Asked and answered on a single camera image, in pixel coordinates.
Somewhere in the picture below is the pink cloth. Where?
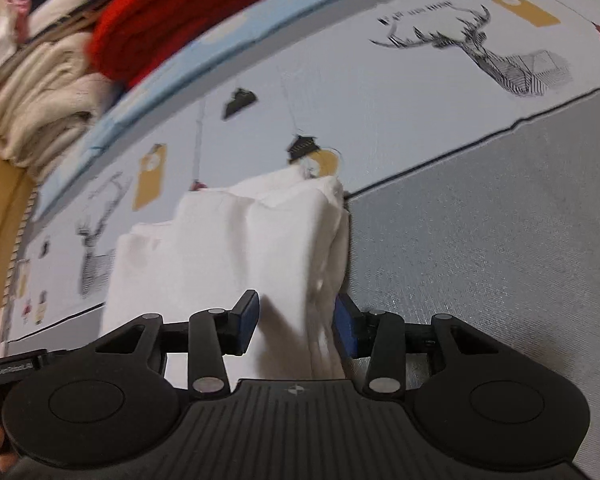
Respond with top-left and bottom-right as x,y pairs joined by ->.
4,0 -> 32,43

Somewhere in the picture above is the white garment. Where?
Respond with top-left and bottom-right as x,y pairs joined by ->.
99,166 -> 352,391

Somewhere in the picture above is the cream folded blanket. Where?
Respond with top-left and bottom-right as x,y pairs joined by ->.
0,34 -> 122,182

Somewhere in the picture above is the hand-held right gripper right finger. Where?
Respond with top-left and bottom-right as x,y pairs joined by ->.
334,293 -> 504,401

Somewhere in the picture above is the wooden bed frame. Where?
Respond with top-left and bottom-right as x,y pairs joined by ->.
0,145 -> 37,361

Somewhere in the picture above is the red folded blanket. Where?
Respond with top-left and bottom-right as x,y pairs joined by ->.
87,0 -> 304,92

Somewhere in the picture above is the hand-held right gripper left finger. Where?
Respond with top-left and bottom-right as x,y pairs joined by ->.
92,289 -> 262,402

